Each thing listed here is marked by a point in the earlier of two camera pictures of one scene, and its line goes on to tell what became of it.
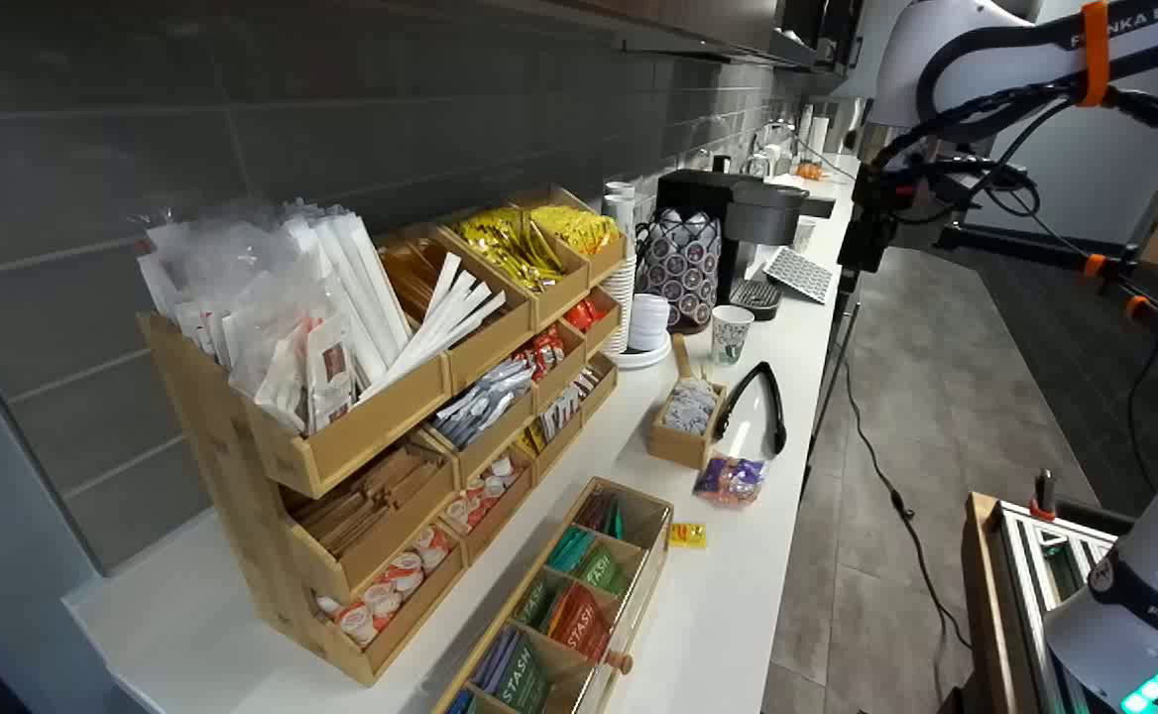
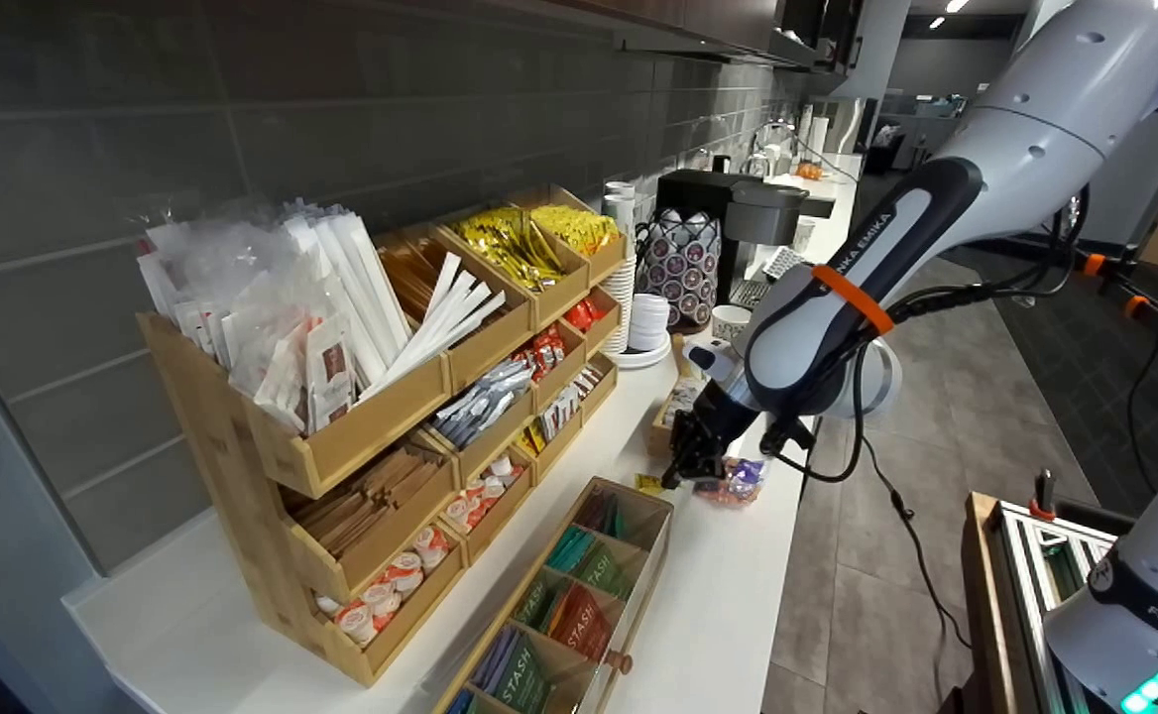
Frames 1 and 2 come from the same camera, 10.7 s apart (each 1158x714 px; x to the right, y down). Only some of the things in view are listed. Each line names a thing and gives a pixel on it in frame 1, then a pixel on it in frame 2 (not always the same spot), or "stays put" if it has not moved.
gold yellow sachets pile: [521, 243] stays put
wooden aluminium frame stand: [1018, 567] stays put
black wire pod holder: [682, 265] stays put
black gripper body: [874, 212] -> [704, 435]
